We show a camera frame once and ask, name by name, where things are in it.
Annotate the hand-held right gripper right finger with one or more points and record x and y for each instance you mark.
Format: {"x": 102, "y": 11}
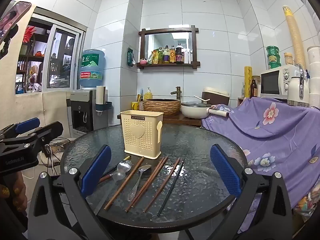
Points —
{"x": 225, "y": 172}

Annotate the bronze faucet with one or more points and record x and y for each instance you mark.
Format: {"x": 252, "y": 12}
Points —
{"x": 178, "y": 93}

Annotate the stack of white cups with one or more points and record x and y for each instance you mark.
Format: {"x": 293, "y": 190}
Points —
{"x": 315, "y": 70}

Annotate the brown glass bottle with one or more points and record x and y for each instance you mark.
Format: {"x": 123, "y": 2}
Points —
{"x": 253, "y": 90}

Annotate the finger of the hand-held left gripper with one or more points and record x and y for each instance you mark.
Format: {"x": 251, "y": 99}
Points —
{"x": 48, "y": 130}
{"x": 26, "y": 126}

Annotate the yellow snack packet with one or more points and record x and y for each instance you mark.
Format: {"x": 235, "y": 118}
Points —
{"x": 154, "y": 57}

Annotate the red artificial flower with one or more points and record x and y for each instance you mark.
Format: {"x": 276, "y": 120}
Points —
{"x": 28, "y": 33}

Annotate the dark wooden wall shelf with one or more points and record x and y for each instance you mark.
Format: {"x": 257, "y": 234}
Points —
{"x": 162, "y": 65}

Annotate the metal spoon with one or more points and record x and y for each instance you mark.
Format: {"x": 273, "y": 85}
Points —
{"x": 144, "y": 168}
{"x": 118, "y": 176}

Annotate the brown and white rice cooker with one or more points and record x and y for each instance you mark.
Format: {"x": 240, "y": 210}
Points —
{"x": 216, "y": 97}

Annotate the pink floral bottle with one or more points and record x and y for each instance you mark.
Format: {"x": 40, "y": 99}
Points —
{"x": 141, "y": 105}

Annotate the blue water bottle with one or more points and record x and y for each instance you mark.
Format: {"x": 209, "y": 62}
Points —
{"x": 91, "y": 65}

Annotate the cream plastic utensil holder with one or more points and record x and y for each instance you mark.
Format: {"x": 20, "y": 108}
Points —
{"x": 140, "y": 140}

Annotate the yellow mug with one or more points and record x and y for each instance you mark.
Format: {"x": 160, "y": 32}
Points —
{"x": 135, "y": 105}

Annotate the yellow roll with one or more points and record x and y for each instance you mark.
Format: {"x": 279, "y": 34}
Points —
{"x": 248, "y": 82}

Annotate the white plastic bottle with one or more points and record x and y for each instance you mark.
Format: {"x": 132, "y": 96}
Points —
{"x": 190, "y": 58}
{"x": 186, "y": 57}

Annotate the blue utensil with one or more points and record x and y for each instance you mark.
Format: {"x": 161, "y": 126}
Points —
{"x": 141, "y": 93}

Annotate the pink bowl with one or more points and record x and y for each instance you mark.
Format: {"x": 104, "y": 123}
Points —
{"x": 143, "y": 61}

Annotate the brown chopsticks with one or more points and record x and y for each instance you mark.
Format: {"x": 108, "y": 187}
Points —
{"x": 170, "y": 187}

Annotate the grey water dispenser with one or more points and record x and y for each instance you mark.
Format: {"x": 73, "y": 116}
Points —
{"x": 80, "y": 100}

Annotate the brown wooden chopstick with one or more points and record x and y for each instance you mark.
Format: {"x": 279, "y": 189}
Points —
{"x": 161, "y": 185}
{"x": 124, "y": 183}
{"x": 147, "y": 181}
{"x": 151, "y": 180}

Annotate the white microwave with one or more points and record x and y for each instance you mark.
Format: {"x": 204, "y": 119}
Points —
{"x": 270, "y": 81}

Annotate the small tan jar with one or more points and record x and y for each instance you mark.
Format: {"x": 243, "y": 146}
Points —
{"x": 288, "y": 59}

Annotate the person's left hand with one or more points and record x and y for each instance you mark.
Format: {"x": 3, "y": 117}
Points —
{"x": 17, "y": 195}

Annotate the purple floral cloth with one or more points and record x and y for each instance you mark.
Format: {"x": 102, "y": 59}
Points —
{"x": 270, "y": 135}

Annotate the yellow label sauce bottle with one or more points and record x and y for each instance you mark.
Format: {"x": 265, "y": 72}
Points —
{"x": 172, "y": 55}

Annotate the green oil bottle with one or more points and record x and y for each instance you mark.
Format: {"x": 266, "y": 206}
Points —
{"x": 160, "y": 56}

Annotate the dark soy sauce bottle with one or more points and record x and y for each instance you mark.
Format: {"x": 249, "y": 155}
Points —
{"x": 179, "y": 53}

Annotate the tall stack of paper cups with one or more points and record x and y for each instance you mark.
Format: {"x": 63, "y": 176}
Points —
{"x": 295, "y": 35}

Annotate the sliding window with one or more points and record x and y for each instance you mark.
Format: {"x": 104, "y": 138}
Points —
{"x": 50, "y": 55}

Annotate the white cup dispenser tube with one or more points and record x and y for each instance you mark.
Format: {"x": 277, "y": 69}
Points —
{"x": 100, "y": 95}

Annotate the white pan with glass lid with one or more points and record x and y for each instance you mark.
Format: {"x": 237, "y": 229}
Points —
{"x": 192, "y": 112}

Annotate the yellow soap bottle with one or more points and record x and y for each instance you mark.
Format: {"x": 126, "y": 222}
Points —
{"x": 148, "y": 95}

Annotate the pink smartphone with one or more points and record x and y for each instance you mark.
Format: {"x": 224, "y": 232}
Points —
{"x": 12, "y": 20}

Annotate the white kettle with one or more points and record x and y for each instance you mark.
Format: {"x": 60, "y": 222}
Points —
{"x": 295, "y": 90}

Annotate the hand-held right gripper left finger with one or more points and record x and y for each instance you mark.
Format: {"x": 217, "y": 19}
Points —
{"x": 96, "y": 171}

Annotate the green hanging packet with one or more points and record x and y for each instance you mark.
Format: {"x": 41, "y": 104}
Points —
{"x": 130, "y": 58}

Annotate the blue label sauce bottle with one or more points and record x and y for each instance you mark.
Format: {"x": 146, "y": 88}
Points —
{"x": 166, "y": 56}

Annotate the black phone mount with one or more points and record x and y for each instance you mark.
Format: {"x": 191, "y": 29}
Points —
{"x": 8, "y": 40}

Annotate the woven pattern basin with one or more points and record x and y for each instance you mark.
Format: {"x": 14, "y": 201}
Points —
{"x": 162, "y": 107}

